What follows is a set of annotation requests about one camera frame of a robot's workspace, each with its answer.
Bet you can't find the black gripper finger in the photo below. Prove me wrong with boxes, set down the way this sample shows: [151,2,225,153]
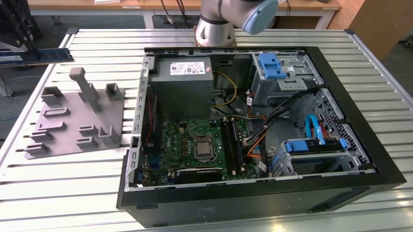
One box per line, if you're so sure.
[19,30,40,64]

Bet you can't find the grey metal disk bay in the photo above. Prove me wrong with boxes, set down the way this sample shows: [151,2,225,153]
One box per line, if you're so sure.
[269,139,371,177]

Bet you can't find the blue flat wire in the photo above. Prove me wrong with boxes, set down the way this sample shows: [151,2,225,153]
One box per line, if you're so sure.
[305,115,326,145]

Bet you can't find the silver CPU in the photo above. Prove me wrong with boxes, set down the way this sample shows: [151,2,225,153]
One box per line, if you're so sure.
[195,141,213,156]

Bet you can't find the grey metal drive cage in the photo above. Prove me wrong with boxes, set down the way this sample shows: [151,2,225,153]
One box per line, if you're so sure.
[250,52,324,107]

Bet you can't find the CPU socket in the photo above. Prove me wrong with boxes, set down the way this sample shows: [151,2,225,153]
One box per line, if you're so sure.
[193,135,217,163]

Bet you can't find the blue RAM stick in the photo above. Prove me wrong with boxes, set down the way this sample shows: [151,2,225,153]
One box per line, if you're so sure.
[0,47,77,67]

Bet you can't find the brown wooden cabinet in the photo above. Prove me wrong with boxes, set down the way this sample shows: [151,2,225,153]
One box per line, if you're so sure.
[329,0,413,61]

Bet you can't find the hard disk in blue carrier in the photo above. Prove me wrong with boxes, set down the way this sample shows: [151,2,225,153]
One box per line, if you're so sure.
[284,139,348,155]

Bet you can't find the black PC case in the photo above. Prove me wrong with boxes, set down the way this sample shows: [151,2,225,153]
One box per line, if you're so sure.
[115,45,408,229]

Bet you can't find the coloured wire bundle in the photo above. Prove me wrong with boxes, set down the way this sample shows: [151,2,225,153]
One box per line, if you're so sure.
[212,106,269,121]

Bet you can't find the orange wire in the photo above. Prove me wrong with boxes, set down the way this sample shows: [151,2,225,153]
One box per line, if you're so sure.
[246,131,269,159]

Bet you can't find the thin wires white connector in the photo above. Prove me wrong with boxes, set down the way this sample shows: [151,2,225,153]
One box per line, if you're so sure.
[245,89,260,107]

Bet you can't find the grey parts rack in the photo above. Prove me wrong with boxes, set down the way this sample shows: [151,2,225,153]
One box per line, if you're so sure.
[24,67,127,160]

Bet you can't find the green motherboard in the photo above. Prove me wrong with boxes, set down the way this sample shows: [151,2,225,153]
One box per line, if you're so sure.
[142,117,260,186]

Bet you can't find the black graphics card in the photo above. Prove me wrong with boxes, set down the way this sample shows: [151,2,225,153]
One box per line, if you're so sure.
[175,166,225,185]

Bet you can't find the grey power supply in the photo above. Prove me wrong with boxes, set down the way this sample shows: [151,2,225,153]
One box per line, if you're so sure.
[149,57,214,120]

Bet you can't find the thin red wire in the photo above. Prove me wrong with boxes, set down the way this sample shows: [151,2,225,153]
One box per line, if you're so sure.
[147,99,155,145]

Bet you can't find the black hanging cables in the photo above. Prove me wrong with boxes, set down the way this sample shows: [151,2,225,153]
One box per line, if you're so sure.
[161,0,191,25]

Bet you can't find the wooden top desk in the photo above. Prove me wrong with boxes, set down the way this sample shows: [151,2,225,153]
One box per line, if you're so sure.
[27,0,342,29]

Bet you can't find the blue plastic drive latch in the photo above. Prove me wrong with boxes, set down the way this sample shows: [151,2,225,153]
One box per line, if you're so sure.
[257,52,289,79]

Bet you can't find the yellow wire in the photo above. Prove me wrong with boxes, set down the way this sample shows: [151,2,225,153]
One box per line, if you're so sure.
[212,71,238,108]

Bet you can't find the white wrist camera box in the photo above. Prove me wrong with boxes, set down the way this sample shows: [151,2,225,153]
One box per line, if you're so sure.
[0,40,30,53]

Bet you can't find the black RAM slot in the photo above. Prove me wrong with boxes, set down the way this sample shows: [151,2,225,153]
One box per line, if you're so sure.
[221,117,237,176]
[233,117,246,174]
[228,117,244,174]
[225,117,241,176]

